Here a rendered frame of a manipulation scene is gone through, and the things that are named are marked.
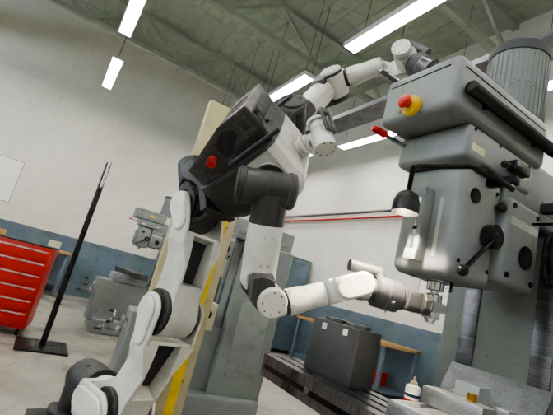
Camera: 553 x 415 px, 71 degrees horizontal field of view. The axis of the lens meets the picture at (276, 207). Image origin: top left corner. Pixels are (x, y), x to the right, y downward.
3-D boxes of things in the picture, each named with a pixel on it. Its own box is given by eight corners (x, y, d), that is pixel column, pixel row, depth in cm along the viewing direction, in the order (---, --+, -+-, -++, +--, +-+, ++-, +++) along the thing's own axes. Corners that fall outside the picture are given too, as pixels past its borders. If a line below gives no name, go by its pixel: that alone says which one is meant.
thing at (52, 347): (12, 349, 379) (88, 151, 423) (16, 338, 422) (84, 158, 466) (67, 356, 402) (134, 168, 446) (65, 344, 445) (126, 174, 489)
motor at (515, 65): (523, 113, 123) (535, 27, 129) (465, 128, 140) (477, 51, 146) (555, 138, 132) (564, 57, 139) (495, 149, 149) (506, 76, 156)
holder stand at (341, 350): (348, 389, 124) (360, 325, 128) (302, 367, 142) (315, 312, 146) (371, 391, 131) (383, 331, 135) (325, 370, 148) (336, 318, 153)
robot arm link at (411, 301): (437, 289, 105) (397, 277, 104) (430, 324, 103) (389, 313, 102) (413, 287, 117) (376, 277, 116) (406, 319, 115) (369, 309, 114)
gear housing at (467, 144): (466, 154, 102) (471, 119, 104) (395, 167, 123) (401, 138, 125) (532, 197, 118) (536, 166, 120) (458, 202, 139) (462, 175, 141)
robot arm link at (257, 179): (239, 222, 93) (248, 165, 92) (237, 218, 102) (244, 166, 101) (286, 229, 95) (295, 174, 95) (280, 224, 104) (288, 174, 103)
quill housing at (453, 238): (448, 276, 99) (467, 160, 106) (388, 269, 117) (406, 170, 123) (491, 292, 108) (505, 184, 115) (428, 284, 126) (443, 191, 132)
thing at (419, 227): (414, 258, 105) (427, 186, 109) (402, 258, 108) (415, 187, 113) (423, 262, 107) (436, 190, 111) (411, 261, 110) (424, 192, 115)
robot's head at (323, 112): (307, 144, 111) (323, 126, 106) (301, 123, 116) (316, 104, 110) (324, 150, 114) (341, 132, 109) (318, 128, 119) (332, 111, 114)
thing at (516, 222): (499, 282, 107) (511, 193, 112) (425, 274, 128) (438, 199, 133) (535, 297, 116) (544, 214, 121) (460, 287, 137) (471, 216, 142)
